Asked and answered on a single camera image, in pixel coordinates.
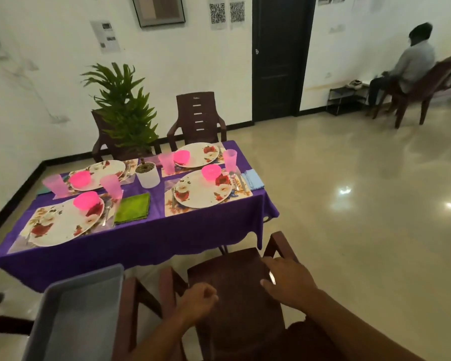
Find person's left hand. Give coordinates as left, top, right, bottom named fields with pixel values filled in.
left=174, top=282, right=219, bottom=327

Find person's right hand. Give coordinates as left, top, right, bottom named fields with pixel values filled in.
left=260, top=256, right=321, bottom=312

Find brown plastic armchair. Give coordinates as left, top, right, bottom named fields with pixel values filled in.
left=91, top=108, right=162, bottom=162
left=0, top=276, right=163, bottom=361
left=158, top=231, right=346, bottom=361
left=167, top=92, right=228, bottom=151

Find white rose print plate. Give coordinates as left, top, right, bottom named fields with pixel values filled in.
left=174, top=142, right=220, bottom=168
left=29, top=197, right=105, bottom=248
left=68, top=160, right=127, bottom=192
left=172, top=168, right=233, bottom=209

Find white zigzag edged cloth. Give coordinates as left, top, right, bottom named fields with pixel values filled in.
left=242, top=168, right=266, bottom=191

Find green ribbed mat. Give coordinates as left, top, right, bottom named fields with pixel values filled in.
left=114, top=193, right=151, bottom=225

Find grey plastic tub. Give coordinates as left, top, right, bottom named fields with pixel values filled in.
left=22, top=263, right=125, bottom=361

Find light pink plastic cup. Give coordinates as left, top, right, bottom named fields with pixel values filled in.
left=222, top=149, right=238, bottom=172
left=99, top=174, right=124, bottom=201
left=157, top=152, right=176, bottom=175

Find teal zigzag edged cloth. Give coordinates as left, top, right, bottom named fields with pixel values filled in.
left=37, top=175, right=70, bottom=195

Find person's right forearm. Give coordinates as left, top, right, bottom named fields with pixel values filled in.
left=304, top=289, right=425, bottom=361

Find purple tablecloth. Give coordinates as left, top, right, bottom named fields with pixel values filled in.
left=0, top=140, right=280, bottom=294

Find green plant in white pot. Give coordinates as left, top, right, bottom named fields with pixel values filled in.
left=81, top=63, right=161, bottom=189

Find dark wooden door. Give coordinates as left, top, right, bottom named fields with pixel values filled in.
left=252, top=0, right=317, bottom=123

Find dark wooden chair legs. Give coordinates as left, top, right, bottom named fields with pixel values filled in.
left=372, top=48, right=451, bottom=129

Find framed wall picture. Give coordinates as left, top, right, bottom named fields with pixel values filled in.
left=131, top=0, right=186, bottom=29

